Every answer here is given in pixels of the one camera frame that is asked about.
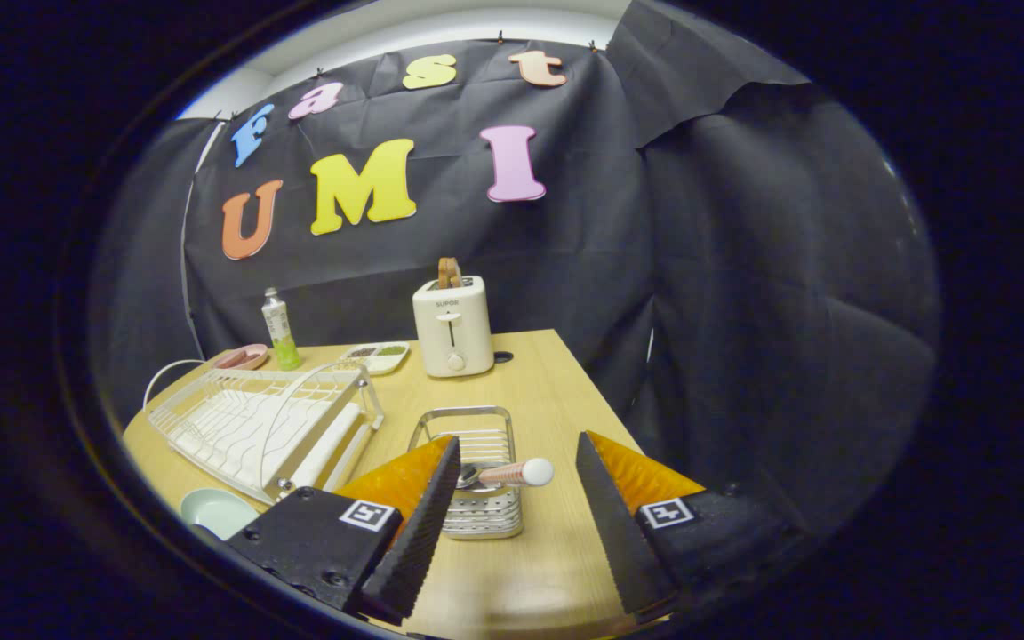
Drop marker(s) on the green drink bottle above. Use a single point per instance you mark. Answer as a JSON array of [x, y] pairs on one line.
[[281, 333]]

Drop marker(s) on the toasted brown bread slice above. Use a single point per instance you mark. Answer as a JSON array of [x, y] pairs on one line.
[[450, 272]]

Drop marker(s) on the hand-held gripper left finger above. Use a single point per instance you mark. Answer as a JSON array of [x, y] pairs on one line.
[[419, 542]]

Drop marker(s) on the pink oval plate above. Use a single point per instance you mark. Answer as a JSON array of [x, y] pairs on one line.
[[250, 363]]

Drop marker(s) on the white divided bean tray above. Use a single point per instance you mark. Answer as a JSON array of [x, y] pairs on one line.
[[377, 360]]

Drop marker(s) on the black backdrop cloth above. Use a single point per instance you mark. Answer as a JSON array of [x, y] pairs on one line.
[[743, 267]]

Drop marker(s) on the white toaster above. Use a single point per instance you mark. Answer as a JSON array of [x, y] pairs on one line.
[[454, 333]]

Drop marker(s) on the pale green plate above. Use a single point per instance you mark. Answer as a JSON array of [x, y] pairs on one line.
[[214, 511]]

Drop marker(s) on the brown sausage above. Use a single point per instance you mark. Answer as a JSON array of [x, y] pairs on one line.
[[239, 355]]

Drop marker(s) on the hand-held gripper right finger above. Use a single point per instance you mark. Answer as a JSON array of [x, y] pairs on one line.
[[614, 533]]

